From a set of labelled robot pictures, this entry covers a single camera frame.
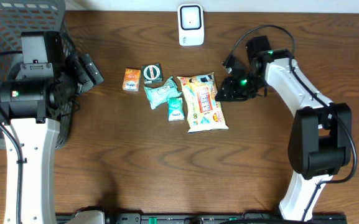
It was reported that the yellow white snack bag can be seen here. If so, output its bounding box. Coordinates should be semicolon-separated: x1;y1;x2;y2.
177;72;229;133

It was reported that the orange tissue pack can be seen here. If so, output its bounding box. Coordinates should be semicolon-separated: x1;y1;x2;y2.
122;68;141;91

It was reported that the green tissue pack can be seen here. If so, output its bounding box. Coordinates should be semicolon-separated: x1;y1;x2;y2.
168;97;185;121

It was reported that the mint green snack pouch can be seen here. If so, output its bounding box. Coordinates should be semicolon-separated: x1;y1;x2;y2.
144;77;182;110

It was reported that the round green white item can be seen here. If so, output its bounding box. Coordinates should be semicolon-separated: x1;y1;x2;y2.
141;63;163;84

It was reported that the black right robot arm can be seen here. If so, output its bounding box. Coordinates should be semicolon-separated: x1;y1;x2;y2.
216;47;357;222

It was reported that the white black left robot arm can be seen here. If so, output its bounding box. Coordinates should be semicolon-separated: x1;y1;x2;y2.
0;31;104;223

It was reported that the white barcode scanner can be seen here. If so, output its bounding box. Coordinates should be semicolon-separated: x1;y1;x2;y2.
177;4;205;47

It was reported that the dark grey plastic basket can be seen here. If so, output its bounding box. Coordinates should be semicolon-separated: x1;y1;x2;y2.
0;0;81;84

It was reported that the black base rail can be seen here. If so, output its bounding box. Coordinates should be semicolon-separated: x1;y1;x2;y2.
56;212;348;224

